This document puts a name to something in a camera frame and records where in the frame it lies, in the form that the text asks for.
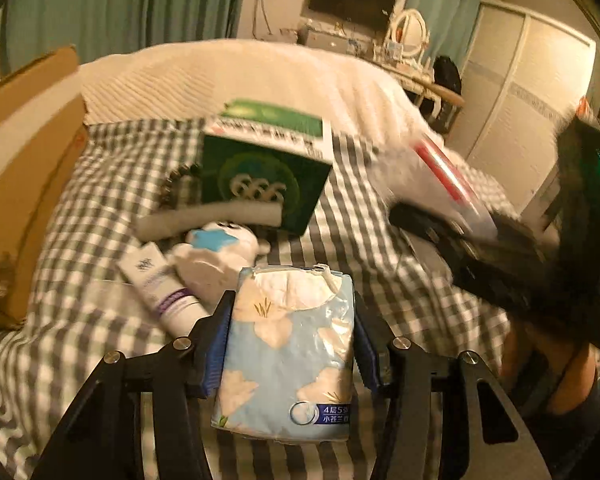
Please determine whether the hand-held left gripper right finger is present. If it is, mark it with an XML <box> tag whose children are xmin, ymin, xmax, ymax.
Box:
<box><xmin>352</xmin><ymin>292</ymin><xmax>553</xmax><ymax>480</ymax></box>

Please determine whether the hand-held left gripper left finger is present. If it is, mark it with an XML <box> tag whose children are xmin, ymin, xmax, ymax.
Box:
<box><xmin>30</xmin><ymin>290</ymin><xmax>238</xmax><ymax>480</ymax></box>

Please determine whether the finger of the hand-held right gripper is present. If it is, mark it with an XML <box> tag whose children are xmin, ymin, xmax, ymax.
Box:
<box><xmin>490</xmin><ymin>210</ymin><xmax>552</xmax><ymax>262</ymax></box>
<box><xmin>390</xmin><ymin>202</ymin><xmax>481</xmax><ymax>267</ymax></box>

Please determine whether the clear bag with red stripe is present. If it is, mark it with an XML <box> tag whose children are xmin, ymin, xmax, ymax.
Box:
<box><xmin>370</xmin><ymin>130</ymin><xmax>498</xmax><ymax>241</ymax></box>

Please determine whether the blue floral tissue pack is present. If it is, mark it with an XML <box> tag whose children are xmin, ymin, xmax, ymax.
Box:
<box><xmin>211</xmin><ymin>264</ymin><xmax>357</xmax><ymax>443</ymax></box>

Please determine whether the person's right hand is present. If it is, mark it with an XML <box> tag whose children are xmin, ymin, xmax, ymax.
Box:
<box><xmin>500</xmin><ymin>327</ymin><xmax>598</xmax><ymax>406</ymax></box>

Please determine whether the white tube purple label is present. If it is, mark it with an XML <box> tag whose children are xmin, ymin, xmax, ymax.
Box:
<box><xmin>117</xmin><ymin>241</ymin><xmax>209</xmax><ymax>334</ymax></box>

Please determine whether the white plush toy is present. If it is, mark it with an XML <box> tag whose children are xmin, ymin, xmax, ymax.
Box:
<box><xmin>172</xmin><ymin>221</ymin><xmax>272</xmax><ymax>313</ymax></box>

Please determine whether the wooden chair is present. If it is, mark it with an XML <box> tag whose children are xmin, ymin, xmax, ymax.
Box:
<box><xmin>415</xmin><ymin>85</ymin><xmax>467</xmax><ymax>135</ymax></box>

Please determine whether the plain white tube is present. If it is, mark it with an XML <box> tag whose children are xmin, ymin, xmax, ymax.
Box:
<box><xmin>135</xmin><ymin>199</ymin><xmax>284</xmax><ymax>241</ymax></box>

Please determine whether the black backpack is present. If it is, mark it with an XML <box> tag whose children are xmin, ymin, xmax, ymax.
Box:
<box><xmin>432</xmin><ymin>55</ymin><xmax>464</xmax><ymax>94</ymax></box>

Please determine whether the white louvered wardrobe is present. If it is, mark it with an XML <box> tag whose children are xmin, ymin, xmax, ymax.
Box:
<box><xmin>452</xmin><ymin>0</ymin><xmax>599</xmax><ymax>201</ymax></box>

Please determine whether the grey checkered cloth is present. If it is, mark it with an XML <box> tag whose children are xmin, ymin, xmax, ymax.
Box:
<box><xmin>0</xmin><ymin>119</ymin><xmax>523</xmax><ymax>480</ymax></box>

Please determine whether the green medicine box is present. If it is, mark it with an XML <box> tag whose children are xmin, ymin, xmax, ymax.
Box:
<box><xmin>200</xmin><ymin>99</ymin><xmax>334</xmax><ymax>237</ymax></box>

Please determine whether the white oval mirror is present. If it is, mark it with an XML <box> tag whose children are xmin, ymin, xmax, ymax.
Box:
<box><xmin>387</xmin><ymin>8</ymin><xmax>431</xmax><ymax>57</ymax></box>

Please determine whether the narrow green curtain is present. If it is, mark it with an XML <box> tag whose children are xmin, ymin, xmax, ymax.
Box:
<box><xmin>405</xmin><ymin>0</ymin><xmax>487</xmax><ymax>66</ymax></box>

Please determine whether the white pillow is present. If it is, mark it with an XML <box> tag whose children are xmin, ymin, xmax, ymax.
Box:
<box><xmin>77</xmin><ymin>37</ymin><xmax>481</xmax><ymax>171</ymax></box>

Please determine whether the brown cardboard box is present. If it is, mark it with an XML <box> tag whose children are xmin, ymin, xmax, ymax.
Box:
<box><xmin>0</xmin><ymin>45</ymin><xmax>89</xmax><ymax>331</ymax></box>

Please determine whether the wide green curtain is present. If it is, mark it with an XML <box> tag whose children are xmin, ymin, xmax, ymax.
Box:
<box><xmin>0</xmin><ymin>0</ymin><xmax>252</xmax><ymax>68</ymax></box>

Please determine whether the black wall television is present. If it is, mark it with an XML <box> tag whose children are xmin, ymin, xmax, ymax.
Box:
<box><xmin>307</xmin><ymin>0</ymin><xmax>397</xmax><ymax>32</ymax></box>

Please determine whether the hanging wall cable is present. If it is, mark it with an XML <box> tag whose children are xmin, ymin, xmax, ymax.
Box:
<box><xmin>252</xmin><ymin>0</ymin><xmax>272</xmax><ymax>37</ymax></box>

